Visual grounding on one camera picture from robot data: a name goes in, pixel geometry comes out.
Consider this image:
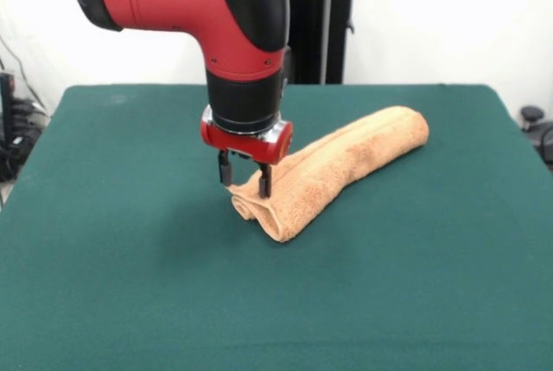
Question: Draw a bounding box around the dark green table cloth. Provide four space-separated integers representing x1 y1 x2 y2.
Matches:
0 83 553 371

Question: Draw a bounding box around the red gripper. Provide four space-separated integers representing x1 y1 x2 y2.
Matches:
199 105 295 198

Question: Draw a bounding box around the orange terry towel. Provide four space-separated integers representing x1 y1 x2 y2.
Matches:
226 105 430 243

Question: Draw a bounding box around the black equipment stack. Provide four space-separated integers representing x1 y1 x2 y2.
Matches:
0 70 49 182

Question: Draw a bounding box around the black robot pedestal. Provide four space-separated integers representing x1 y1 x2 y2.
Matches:
283 0 373 86

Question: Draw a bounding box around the grey cable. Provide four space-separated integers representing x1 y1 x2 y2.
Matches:
0 35 47 108

